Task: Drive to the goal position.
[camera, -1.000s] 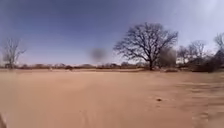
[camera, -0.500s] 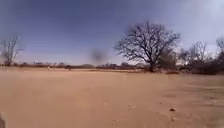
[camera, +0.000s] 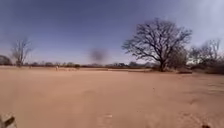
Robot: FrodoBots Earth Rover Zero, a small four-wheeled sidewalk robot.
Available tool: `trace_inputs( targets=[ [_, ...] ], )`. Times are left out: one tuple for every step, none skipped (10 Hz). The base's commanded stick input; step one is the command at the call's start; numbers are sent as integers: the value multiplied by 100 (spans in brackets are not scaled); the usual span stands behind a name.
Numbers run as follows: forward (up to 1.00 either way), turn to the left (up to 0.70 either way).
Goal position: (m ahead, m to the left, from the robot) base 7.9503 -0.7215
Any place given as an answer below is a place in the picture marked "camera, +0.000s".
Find large bare tree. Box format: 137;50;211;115
121;18;193;73

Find distant row of bushes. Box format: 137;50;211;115
0;54;158;70

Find small bare tree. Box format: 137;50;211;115
10;38;33;68

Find robot's own part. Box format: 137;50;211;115
0;113;18;128

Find bare trees and shrubs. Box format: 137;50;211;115
186;38;224;75

